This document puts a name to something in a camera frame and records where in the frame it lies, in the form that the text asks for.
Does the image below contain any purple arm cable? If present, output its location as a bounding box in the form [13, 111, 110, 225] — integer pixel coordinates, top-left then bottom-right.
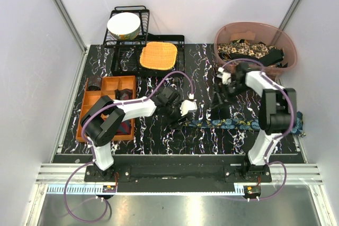
[219, 58, 296, 202]
[62, 71, 195, 224]

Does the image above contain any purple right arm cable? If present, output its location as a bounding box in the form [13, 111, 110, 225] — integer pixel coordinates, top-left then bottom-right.
[219, 58, 296, 202]

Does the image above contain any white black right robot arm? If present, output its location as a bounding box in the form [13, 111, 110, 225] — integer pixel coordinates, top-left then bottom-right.
[211, 62, 297, 182]

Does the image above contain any aluminium frame rail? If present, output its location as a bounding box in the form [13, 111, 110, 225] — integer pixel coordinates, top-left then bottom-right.
[36, 164, 323, 185]

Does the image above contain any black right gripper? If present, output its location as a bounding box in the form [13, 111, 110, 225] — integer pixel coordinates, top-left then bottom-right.
[210, 82, 251, 110]

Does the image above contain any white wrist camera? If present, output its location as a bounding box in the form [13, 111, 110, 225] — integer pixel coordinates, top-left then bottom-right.
[180, 100, 198, 116]
[217, 67, 232, 85]

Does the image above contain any pink translucent plastic tub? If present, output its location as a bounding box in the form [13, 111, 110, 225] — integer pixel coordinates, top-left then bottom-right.
[213, 22, 298, 79]

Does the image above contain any black wire dish rack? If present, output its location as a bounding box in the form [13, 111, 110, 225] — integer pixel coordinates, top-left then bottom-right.
[102, 5, 185, 79]

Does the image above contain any blue floral patterned tie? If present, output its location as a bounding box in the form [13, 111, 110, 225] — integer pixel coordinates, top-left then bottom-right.
[184, 111, 306, 137]

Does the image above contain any dark blue patterned rolled tie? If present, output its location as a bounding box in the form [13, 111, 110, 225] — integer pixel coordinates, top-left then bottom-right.
[86, 76, 103, 91]

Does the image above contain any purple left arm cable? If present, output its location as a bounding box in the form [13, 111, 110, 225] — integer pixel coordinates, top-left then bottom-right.
[62, 71, 195, 224]

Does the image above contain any wooden compartment organizer box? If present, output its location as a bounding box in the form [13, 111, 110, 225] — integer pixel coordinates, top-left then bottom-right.
[79, 76, 136, 142]

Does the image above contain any pile of patterned ties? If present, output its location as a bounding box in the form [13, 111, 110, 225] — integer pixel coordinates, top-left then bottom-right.
[217, 39, 287, 68]

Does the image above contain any white ceramic bowl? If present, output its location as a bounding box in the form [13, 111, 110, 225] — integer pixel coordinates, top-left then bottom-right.
[106, 12, 141, 40]

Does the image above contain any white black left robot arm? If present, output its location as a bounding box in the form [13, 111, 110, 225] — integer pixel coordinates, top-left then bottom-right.
[81, 87, 196, 182]

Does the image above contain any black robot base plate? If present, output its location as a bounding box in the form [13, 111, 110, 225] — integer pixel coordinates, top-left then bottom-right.
[84, 164, 272, 183]

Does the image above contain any orange woven mat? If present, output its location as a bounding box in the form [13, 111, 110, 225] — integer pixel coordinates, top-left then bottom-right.
[140, 42, 178, 71]

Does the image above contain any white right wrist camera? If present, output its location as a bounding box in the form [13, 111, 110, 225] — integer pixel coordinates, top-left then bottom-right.
[217, 67, 232, 85]

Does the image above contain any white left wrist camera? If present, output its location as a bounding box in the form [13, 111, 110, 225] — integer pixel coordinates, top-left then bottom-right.
[180, 100, 198, 116]

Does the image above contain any maroon blue striped rolled tie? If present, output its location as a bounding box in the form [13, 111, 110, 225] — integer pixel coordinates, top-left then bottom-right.
[117, 121, 132, 135]

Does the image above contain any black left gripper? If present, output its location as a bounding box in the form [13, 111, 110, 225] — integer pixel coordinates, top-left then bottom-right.
[163, 101, 188, 130]

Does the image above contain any maroon dark green rolled tie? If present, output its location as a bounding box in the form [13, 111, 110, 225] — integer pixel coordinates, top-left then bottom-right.
[114, 89, 133, 101]

